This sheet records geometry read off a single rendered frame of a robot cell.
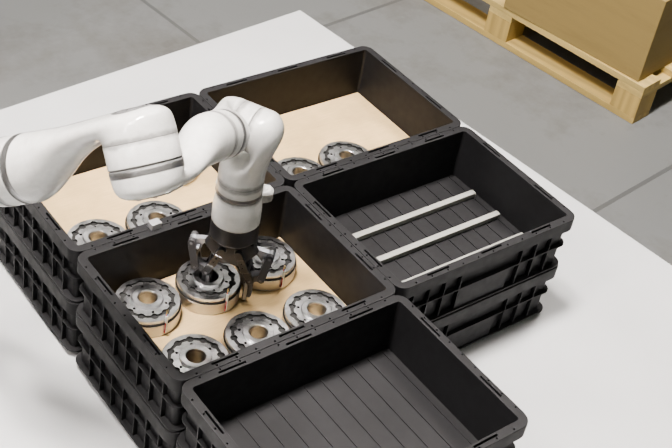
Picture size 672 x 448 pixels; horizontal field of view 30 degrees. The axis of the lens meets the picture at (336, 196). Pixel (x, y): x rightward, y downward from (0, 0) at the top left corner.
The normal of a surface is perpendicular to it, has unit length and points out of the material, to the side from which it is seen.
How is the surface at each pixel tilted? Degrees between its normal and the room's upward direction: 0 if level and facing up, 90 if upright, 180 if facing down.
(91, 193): 0
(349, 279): 90
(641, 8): 90
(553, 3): 90
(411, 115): 90
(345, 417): 0
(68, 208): 0
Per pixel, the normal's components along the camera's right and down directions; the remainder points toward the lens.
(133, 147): -0.06, 0.12
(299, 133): 0.15, -0.78
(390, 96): -0.79, 0.28
